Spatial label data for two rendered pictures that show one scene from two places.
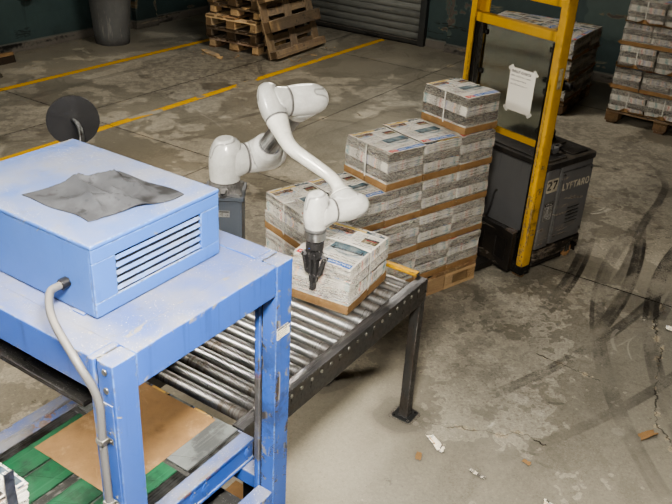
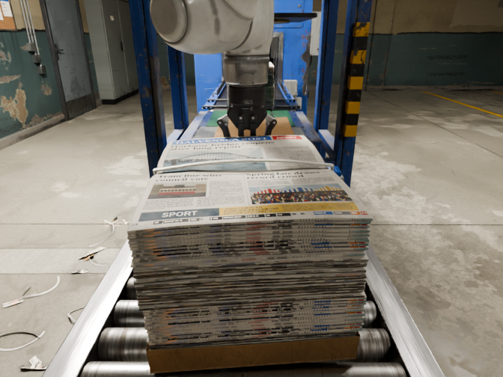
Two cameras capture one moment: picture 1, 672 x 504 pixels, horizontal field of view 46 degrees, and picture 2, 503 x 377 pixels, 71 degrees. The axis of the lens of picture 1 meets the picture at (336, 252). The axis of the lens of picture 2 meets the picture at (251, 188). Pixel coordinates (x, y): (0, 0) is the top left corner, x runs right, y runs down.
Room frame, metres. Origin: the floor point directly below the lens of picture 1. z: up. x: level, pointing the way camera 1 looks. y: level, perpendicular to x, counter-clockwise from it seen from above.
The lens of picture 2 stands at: (3.57, -0.30, 1.22)
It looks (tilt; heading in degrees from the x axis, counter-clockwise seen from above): 23 degrees down; 148
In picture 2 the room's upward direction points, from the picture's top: straight up
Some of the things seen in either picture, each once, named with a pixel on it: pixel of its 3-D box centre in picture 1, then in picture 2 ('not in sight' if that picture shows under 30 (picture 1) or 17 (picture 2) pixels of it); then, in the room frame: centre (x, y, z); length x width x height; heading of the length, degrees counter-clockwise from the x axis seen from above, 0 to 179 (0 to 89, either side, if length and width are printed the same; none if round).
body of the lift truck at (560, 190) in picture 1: (525, 193); not in sight; (5.27, -1.33, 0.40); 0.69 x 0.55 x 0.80; 39
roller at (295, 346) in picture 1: (275, 338); not in sight; (2.71, 0.23, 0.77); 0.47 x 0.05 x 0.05; 57
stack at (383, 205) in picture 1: (361, 244); not in sight; (4.30, -0.15, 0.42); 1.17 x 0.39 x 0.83; 129
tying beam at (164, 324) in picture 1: (89, 265); not in sight; (1.97, 0.70, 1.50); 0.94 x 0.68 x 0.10; 57
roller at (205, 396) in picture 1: (199, 393); not in sight; (2.33, 0.47, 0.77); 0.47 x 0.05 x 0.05; 57
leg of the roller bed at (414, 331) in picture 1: (411, 360); not in sight; (3.23, -0.40, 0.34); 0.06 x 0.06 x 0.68; 57
